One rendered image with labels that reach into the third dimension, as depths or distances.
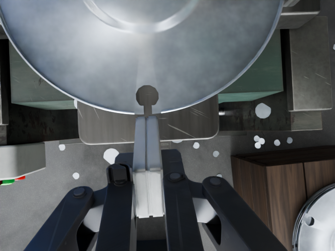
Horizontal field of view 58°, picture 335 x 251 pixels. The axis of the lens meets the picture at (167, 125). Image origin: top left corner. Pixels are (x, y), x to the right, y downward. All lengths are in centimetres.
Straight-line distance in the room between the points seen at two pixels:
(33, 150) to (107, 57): 30
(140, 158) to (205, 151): 94
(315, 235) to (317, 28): 50
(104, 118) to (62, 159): 84
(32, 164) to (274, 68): 41
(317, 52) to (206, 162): 68
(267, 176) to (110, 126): 55
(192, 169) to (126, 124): 81
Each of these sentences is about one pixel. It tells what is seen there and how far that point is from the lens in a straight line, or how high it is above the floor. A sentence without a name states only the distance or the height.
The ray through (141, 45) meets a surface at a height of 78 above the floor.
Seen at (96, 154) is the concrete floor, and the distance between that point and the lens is 110.
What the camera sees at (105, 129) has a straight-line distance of 30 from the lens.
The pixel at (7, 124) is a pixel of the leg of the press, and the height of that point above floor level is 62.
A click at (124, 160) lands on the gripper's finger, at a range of 18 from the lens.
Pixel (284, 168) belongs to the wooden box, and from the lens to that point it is 80.
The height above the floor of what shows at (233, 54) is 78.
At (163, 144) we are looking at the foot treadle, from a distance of 92.
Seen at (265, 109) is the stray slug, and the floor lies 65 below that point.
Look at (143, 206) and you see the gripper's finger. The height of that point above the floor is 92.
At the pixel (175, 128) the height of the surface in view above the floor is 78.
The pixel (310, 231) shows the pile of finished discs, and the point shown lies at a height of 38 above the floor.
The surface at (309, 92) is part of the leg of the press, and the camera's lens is 50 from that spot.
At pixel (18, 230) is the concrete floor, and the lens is 123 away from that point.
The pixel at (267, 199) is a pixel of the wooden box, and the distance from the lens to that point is 81.
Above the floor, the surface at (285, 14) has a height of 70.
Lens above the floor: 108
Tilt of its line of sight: 88 degrees down
